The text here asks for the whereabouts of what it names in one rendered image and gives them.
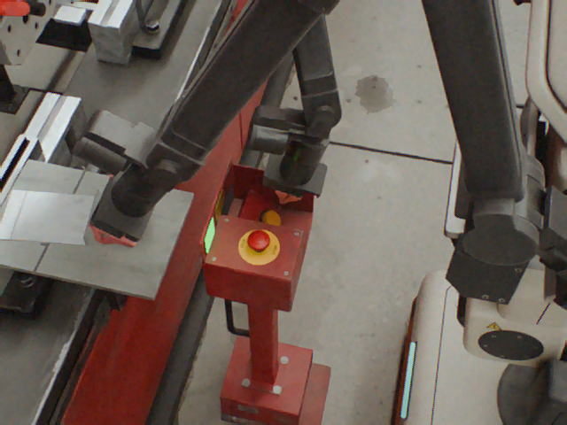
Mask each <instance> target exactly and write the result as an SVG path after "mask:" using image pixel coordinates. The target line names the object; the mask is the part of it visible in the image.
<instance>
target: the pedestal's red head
mask: <svg viewBox="0 0 567 425"><path fill-rule="evenodd" d="M231 161H232V168H233V180H232V185H233V196H234V198H233V201H232V204H231V207H230V209H229V214H228V216H226V215H221V217H220V219H219V222H218V224H217V227H216V221H215V214H214V210H215V207H216V203H217V200H218V197H219V195H220V192H221V190H222V189H223V197H224V203H225V200H226V197H225V188H224V182H225V179H226V174H227V172H228V169H229V164H230V163H231ZM264 172H265V169H259V168H255V167H249V166H241V165H236V164H234V160H233V154H231V153H230V154H229V159H228V162H227V165H226V167H225V169H224V172H223V175H222V178H221V182H220V185H219V188H218V190H217V192H216V195H215V198H214V202H213V205H212V208H211V211H210V213H209V215H208V218H207V221H206V225H205V228H204V231H203V234H202V236H201V239H200V241H199V247H201V251H202V257H203V269H204V275H205V280H206V291H207V294H208V295H210V296H214V297H218V298H226V299H230V300H235V301H239V302H244V303H248V304H252V305H260V306H265V307H268V308H273V309H277V310H282V311H286V312H290V311H291V309H292V305H293V301H294V298H295V294H296V290H297V287H298V283H299V277H300V273H301V269H302V266H303V262H304V258H305V255H306V251H307V245H308V241H309V237H310V234H311V230H312V226H313V218H314V214H313V212H314V201H315V195H312V194H309V193H306V192H304V194H303V197H302V198H301V199H300V200H298V201H291V202H288V203H286V204H284V205H282V204H280V198H279V197H278V195H277V194H276V190H275V189H271V188H268V187H265V186H264V185H263V175H264ZM267 209H269V210H272V211H275V212H277V213H278V214H279V216H280V218H281V226H277V225H272V224H267V223H262V222H260V214H261V212H262V211H264V210H267ZM213 217H214V230H215V233H214V238H213V241H212V243H211V246H210V249H209V252H208V253H207V256H206V246H205V238H206V231H207V229H208V226H209V223H210V220H212V218H213ZM257 229H262V230H267V231H269V232H271V233H272V234H274V235H275V236H276V237H277V239H278V241H279V243H280V251H279V253H278V255H277V257H276V258H275V259H274V260H272V261H271V262H269V263H267V264H264V265H254V264H251V263H249V262H247V261H245V260H244V259H243V258H242V256H241V255H240V252H239V243H240V240H241V239H242V237H243V236H244V235H245V234H247V233H248V232H250V231H253V230H257Z"/></svg>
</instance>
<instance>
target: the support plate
mask: <svg viewBox="0 0 567 425"><path fill-rule="evenodd" d="M82 173H83V171H82V170H77V169H72V168H68V167H63V166H55V165H51V164H46V163H42V161H37V160H32V159H29V160H28V161H27V163H26V164H25V167H23V169H22V171H21V172H20V174H19V177H18V179H17V180H16V182H15V183H14V185H13V187H12V189H11V191H10V193H9V195H8V197H7V198H6V199H5V201H4V204H3V205H2V207H1V209H0V225H1V222H2V219H3V217H4V213H5V210H6V207H7V205H8V202H9V199H10V197H11V194H12V191H13V190H22V191H34V192H46V193H59V194H71V195H72V194H73V192H74V189H75V187H76V185H77V183H78V181H79V180H80V178H81V176H82ZM109 178H110V176H108V175H103V174H94V173H90V172H86V173H85V175H84V176H83V178H82V181H81V183H80V185H79V187H78V189H77V190H76V192H75V195H84V196H95V192H96V189H98V192H100V195H101V196H102V195H103V192H104V190H105V187H106V185H107V183H108V182H109ZM194 198H195V195H194V193H190V192H186V191H181V190H176V189H172V190H171V191H170V192H169V193H166V195H165V196H164V197H163V198H161V199H160V201H159V202H158V203H157V204H156V205H155V207H154V209H153V212H152V214H151V217H150V220H149V221H148V224H147V226H146V229H145V231H144V234H143V237H142V238H141V239H140V240H139V241H138V242H137V243H136V245H135V246H133V247H130V246H127V245H123V244H119V243H109V244H103V243H100V242H98V241H96V240H95V238H94V235H93V231H92V230H91V233H90V236H89V242H88V245H77V244H65V243H50V245H49V247H48V249H47V251H46V252H45V254H44V256H43V259H42V261H41V263H40V265H39V267H38V268H37V270H36V272H35V271H34V270H35V267H36V265H37V263H38V261H39V259H40V257H41V256H42V254H43V251H44V249H45V247H46V246H41V243H43V242H40V243H31V242H19V241H7V240H0V267H4V268H9V269H12V270H16V271H20V272H24V273H29V274H36V275H40V276H44V277H48V278H52V279H56V280H60V281H64V282H72V283H76V284H80V285H84V286H88V287H92V288H96V289H100V290H107V291H111V292H116V293H120V294H124V295H128V296H131V297H136V298H142V299H147V300H151V301H154V300H155V298H156V296H157V293H158V291H159V286H160V284H161V281H162V279H163V276H164V274H165V272H166V269H167V265H168V263H169V260H170V258H171V256H172V253H173V251H174V248H175V245H176V242H177V240H178V237H179V235H180V233H182V230H183V226H184V224H185V221H186V219H187V217H188V214H189V212H190V208H191V206H192V203H193V201H194Z"/></svg>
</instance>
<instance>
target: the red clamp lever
mask: <svg viewBox="0 0 567 425"><path fill-rule="evenodd" d="M45 13H46V6H45V4H43V2H38V1H32V0H20V1H18V0H0V15H4V16H10V17H23V16H26V15H32V16H37V17H43V16H44V15H45Z"/></svg>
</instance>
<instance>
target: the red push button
mask: <svg viewBox="0 0 567 425"><path fill-rule="evenodd" d="M247 242H248V244H249V246H250V247H251V248H253V249H254V250H255V251H257V252H262V251H264V250H265V249H266V248H267V247H268V246H269V245H270V236H269V234H268V233H267V232H265V231H263V230H255V231H253V232H252V233H251V234H250V235H249V236H248V239H247Z"/></svg>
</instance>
